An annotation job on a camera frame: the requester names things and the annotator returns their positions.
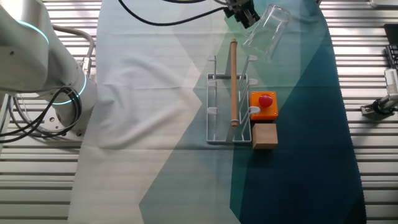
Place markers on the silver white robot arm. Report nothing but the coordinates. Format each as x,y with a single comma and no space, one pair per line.
28,62

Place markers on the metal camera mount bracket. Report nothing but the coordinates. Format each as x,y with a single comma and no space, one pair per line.
377,107

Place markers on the blue green white tablecloth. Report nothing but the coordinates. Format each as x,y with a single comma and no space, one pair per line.
140,109

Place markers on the black computer keyboard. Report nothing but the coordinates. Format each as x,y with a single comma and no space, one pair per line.
393,56

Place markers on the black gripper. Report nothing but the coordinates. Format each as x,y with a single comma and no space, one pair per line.
244,5

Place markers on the orange box red push button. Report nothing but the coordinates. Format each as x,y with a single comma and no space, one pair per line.
256,115

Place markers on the plain wooden block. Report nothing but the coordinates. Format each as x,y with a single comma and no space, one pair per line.
264,137

